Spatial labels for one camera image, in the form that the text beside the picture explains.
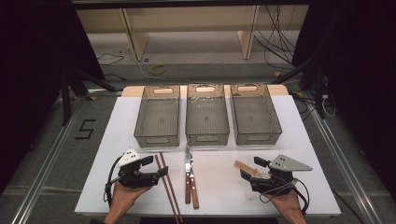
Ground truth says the smoky clear plastic bin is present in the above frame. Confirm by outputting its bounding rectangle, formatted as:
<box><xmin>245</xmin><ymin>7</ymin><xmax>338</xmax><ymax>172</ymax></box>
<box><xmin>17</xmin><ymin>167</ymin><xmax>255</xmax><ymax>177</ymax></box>
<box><xmin>230</xmin><ymin>83</ymin><xmax>283</xmax><ymax>146</ymax></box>
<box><xmin>185</xmin><ymin>83</ymin><xmax>231</xmax><ymax>147</ymax></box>
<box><xmin>134</xmin><ymin>85</ymin><xmax>181</xmax><ymax>148</ymax></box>

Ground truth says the aluminium floor rail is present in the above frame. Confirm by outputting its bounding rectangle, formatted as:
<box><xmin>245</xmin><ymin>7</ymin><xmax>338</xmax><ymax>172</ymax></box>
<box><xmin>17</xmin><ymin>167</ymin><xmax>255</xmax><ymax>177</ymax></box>
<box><xmin>10</xmin><ymin>96</ymin><xmax>88</xmax><ymax>224</ymax></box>
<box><xmin>306</xmin><ymin>92</ymin><xmax>385</xmax><ymax>224</ymax></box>

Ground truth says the black frame bar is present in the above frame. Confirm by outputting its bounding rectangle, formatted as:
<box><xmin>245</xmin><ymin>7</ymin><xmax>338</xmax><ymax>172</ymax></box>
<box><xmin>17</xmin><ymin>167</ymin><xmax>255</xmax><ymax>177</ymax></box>
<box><xmin>70</xmin><ymin>0</ymin><xmax>312</xmax><ymax>9</ymax></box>

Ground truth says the person's right hand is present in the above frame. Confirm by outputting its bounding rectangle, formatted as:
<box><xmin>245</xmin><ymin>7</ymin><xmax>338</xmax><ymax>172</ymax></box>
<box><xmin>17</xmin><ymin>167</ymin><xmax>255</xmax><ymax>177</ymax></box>
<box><xmin>263</xmin><ymin>189</ymin><xmax>304</xmax><ymax>218</ymax></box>

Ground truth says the black curtain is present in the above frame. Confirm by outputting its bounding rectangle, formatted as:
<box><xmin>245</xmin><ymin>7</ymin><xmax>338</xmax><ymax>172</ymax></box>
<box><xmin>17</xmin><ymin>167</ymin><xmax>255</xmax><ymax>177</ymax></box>
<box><xmin>0</xmin><ymin>0</ymin><xmax>106</xmax><ymax>194</ymax></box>
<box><xmin>291</xmin><ymin>0</ymin><xmax>396</xmax><ymax>194</ymax></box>

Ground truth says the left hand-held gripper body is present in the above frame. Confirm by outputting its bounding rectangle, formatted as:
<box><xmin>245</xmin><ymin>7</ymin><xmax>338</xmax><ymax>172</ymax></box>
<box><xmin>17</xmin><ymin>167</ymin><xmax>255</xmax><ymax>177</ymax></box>
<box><xmin>116</xmin><ymin>148</ymin><xmax>161</xmax><ymax>189</ymax></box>

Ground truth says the right hand-held gripper black cable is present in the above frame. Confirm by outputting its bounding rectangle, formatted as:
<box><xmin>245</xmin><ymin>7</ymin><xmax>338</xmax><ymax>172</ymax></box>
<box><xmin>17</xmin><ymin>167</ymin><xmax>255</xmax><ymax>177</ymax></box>
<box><xmin>259</xmin><ymin>178</ymin><xmax>311</xmax><ymax>217</ymax></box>

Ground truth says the white floor cable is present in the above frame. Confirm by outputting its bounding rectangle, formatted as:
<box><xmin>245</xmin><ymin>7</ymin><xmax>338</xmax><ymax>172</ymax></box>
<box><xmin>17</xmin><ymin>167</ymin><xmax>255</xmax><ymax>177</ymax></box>
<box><xmin>133</xmin><ymin>55</ymin><xmax>188</xmax><ymax>84</ymax></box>

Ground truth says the white table cover sheet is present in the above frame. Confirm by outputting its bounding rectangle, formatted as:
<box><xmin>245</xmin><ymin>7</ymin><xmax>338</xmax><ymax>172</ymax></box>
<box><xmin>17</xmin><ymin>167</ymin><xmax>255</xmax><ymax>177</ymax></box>
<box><xmin>74</xmin><ymin>94</ymin><xmax>342</xmax><ymax>217</ymax></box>

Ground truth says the reddish brown wooden chopstick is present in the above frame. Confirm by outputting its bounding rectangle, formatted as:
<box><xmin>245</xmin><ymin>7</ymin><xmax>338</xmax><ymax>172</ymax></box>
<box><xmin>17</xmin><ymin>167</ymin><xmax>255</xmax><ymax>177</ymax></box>
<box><xmin>159</xmin><ymin>151</ymin><xmax>184</xmax><ymax>222</ymax></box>
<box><xmin>154</xmin><ymin>155</ymin><xmax>181</xmax><ymax>224</ymax></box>

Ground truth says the black metal stand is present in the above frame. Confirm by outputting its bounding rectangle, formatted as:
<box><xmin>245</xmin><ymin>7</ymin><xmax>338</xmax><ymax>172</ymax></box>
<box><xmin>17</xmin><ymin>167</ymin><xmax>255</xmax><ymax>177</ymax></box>
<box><xmin>270</xmin><ymin>55</ymin><xmax>328</xmax><ymax>119</ymax></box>

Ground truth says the beige wooden desk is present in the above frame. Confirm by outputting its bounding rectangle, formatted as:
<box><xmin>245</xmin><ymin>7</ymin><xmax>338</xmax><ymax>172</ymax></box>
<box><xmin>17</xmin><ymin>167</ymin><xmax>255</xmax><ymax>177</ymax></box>
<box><xmin>76</xmin><ymin>4</ymin><xmax>310</xmax><ymax>62</ymax></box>

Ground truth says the black tripod stand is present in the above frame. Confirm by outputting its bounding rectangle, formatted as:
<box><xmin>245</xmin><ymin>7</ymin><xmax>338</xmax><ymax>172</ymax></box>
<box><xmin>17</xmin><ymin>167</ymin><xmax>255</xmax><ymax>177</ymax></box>
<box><xmin>60</xmin><ymin>66</ymin><xmax>124</xmax><ymax>127</ymax></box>

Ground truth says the bundle of black cables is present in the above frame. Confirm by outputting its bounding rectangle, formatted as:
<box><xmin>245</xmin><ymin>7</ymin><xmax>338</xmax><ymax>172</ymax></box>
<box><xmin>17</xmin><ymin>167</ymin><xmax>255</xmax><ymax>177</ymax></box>
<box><xmin>253</xmin><ymin>4</ymin><xmax>297</xmax><ymax>69</ymax></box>

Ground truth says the hand-held gripper black cable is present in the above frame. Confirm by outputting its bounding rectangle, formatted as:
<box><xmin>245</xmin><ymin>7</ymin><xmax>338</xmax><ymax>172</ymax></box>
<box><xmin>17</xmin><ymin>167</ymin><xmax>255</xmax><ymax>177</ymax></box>
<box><xmin>103</xmin><ymin>155</ymin><xmax>124</xmax><ymax>208</ymax></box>
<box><xmin>259</xmin><ymin>178</ymin><xmax>311</xmax><ymax>217</ymax></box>

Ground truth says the thin black floor cable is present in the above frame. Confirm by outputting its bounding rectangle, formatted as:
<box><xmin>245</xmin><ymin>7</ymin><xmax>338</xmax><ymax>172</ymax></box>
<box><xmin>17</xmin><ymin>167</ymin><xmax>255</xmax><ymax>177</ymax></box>
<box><xmin>96</xmin><ymin>52</ymin><xmax>125</xmax><ymax>67</ymax></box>

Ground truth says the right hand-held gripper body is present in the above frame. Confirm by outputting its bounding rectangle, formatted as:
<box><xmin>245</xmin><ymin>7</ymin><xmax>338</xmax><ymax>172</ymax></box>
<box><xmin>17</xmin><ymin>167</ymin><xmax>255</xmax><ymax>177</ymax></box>
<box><xmin>248</xmin><ymin>154</ymin><xmax>314</xmax><ymax>197</ymax></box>

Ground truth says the wooden-handled steel fork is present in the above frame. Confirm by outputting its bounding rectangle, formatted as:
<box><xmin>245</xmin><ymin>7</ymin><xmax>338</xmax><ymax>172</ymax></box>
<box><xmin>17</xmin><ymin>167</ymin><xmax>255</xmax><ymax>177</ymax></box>
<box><xmin>188</xmin><ymin>157</ymin><xmax>200</xmax><ymax>210</ymax></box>

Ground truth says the person's left hand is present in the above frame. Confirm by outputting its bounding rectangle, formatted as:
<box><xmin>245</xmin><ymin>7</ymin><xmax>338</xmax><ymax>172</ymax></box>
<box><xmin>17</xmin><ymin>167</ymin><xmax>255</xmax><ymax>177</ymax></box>
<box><xmin>107</xmin><ymin>181</ymin><xmax>153</xmax><ymax>217</ymax></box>

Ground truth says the small light wooden spoon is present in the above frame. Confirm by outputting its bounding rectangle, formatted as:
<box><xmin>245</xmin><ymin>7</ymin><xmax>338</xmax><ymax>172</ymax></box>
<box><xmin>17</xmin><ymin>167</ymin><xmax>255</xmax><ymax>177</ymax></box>
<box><xmin>233</xmin><ymin>160</ymin><xmax>266</xmax><ymax>179</ymax></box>

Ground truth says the left hand-held gripper black cable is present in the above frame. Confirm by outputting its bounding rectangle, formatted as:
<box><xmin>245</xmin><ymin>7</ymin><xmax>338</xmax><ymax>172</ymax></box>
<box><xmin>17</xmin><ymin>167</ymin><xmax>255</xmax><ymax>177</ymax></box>
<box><xmin>103</xmin><ymin>155</ymin><xmax>124</xmax><ymax>208</ymax></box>

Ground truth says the yellow tape roll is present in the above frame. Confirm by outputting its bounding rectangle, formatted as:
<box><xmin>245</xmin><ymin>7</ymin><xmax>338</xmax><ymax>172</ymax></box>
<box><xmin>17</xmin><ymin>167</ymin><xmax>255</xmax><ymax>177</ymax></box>
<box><xmin>148</xmin><ymin>63</ymin><xmax>167</xmax><ymax>76</ymax></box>

